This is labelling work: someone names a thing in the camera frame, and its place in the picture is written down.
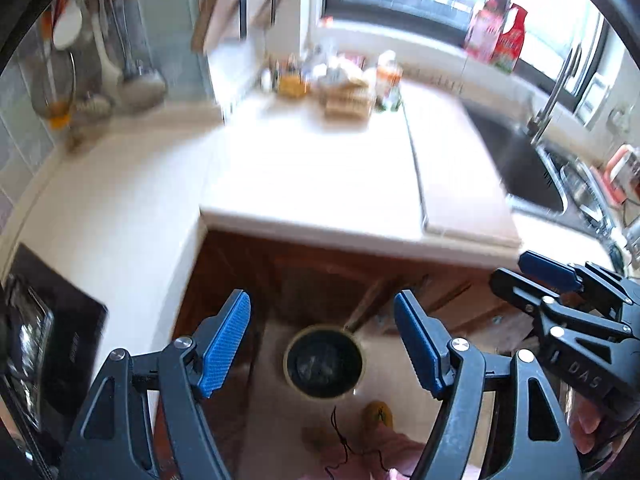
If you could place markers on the steel bowl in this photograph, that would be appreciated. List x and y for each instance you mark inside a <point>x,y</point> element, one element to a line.
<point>587,195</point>

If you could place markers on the wooden cutting board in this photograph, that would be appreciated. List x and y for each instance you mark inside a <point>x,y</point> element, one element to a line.
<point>225,10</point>

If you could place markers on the dark window frame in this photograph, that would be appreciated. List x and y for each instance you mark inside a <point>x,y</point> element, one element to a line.
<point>400,22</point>

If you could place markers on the stainless steel sink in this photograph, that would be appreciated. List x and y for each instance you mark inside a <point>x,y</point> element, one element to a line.
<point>520,160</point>

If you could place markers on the pink soap bottle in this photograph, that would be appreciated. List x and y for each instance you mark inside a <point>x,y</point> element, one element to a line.
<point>482,30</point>

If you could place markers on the black gas stove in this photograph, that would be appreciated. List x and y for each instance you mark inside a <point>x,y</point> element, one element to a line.
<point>65,320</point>

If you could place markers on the metal mesh strainer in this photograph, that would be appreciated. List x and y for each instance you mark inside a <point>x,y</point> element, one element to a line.
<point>52,85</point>

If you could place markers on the brown cardboard sheet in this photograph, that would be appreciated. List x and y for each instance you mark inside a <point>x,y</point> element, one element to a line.
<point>460,170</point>

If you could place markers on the red spray bottle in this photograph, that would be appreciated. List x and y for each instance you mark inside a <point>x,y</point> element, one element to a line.
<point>511,40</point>

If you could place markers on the orange lighter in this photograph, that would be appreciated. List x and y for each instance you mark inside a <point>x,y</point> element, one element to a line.
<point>326,22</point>

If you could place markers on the steel faucet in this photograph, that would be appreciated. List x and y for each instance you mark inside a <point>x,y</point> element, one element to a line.
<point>550,95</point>

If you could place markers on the white wall socket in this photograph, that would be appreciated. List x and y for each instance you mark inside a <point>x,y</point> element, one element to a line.
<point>595,100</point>

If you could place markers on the orange label plastic bottle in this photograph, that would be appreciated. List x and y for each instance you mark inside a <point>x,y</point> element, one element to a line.
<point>389,82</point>

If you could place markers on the white slotted turner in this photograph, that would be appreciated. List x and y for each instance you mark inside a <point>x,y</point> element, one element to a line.
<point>93,106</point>

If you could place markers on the steel ladle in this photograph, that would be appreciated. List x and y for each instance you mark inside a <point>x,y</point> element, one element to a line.
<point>145,91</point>

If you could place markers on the white plastic spoon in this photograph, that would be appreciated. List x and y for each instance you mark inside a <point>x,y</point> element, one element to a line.
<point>111,72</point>

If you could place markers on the person's right hand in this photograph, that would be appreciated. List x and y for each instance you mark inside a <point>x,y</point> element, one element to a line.
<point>587,425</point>

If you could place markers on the yellow packet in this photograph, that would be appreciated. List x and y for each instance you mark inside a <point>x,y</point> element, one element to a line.
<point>293,85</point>

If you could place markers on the brown wrapper stack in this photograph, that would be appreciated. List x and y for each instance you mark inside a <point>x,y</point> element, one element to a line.
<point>348,101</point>

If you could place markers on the pink sponge holder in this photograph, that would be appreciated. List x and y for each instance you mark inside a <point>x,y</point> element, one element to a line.
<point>622,170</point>

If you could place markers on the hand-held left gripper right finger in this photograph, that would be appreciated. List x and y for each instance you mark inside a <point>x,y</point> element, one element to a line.
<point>417,345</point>

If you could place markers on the white bag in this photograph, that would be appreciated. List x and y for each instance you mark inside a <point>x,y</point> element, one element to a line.
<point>340,67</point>

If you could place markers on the round waste bin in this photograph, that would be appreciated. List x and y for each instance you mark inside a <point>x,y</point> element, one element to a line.
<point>325,365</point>

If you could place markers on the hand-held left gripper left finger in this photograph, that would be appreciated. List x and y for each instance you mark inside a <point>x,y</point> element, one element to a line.
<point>225,345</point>

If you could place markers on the white rice paddle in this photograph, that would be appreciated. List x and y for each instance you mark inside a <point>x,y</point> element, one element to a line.
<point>67,27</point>

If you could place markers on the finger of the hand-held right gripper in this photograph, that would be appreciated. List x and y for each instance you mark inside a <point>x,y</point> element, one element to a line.
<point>547,270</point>
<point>520,292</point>

